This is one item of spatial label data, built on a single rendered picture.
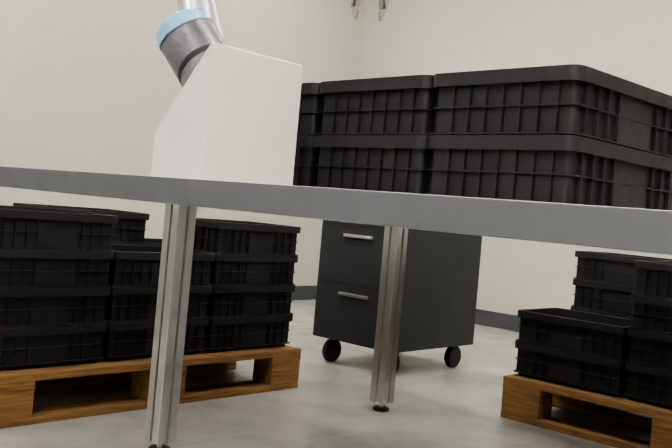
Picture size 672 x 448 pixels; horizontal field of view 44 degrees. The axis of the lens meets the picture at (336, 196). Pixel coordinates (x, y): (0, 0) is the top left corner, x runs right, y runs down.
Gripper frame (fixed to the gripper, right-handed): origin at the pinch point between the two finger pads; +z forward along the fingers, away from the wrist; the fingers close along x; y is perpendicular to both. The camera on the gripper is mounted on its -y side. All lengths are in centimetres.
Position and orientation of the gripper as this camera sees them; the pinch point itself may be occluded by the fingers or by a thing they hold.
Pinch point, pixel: (368, 15)
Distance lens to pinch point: 203.7
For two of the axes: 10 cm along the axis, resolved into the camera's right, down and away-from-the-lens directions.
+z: -0.9, 10.0, -0.2
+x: 10.0, 0.9, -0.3
